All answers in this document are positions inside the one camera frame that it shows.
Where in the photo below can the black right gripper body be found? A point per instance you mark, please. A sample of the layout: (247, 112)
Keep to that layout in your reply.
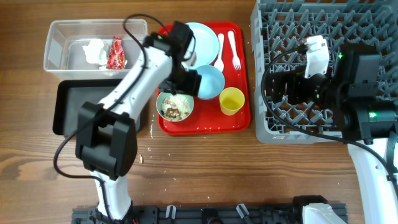
(317, 89)

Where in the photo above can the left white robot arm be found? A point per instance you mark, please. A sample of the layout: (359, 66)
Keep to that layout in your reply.
(106, 140)

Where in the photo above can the white plastic fork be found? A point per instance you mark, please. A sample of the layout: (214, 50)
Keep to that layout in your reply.
(232, 42)

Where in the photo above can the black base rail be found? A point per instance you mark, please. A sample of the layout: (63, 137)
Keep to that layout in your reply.
(194, 215)

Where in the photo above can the white napkin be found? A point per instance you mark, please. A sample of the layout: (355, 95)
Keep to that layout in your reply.
(96, 52)

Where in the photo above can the clear plastic waste bin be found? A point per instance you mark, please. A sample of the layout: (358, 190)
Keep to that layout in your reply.
(65, 58)

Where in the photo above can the white plastic spoon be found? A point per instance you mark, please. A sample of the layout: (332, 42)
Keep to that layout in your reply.
(219, 63)

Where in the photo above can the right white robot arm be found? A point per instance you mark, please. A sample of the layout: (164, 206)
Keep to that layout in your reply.
(368, 125)

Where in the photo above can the rice and food scraps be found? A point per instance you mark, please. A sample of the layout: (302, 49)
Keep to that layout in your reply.
(175, 107)

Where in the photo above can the light blue bowl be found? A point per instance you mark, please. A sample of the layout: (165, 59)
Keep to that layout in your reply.
(212, 82)

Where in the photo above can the light blue plate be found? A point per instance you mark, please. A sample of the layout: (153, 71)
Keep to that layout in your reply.
(207, 45)

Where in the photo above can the red snack wrapper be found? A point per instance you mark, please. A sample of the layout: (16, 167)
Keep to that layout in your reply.
(116, 57)

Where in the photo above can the yellow plastic cup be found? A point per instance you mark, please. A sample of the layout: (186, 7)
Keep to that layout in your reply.
(231, 100)

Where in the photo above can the green bowl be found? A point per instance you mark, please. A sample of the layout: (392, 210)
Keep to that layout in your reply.
(162, 96)

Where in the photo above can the grey dishwasher rack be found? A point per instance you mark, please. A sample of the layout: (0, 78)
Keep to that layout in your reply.
(277, 26)

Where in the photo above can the red plastic tray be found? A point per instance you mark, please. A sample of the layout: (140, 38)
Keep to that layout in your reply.
(207, 116)

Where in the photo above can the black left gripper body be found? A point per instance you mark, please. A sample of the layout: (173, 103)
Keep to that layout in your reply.
(182, 80)

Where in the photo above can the black food waste tray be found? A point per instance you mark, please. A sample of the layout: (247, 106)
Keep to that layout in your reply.
(71, 95)

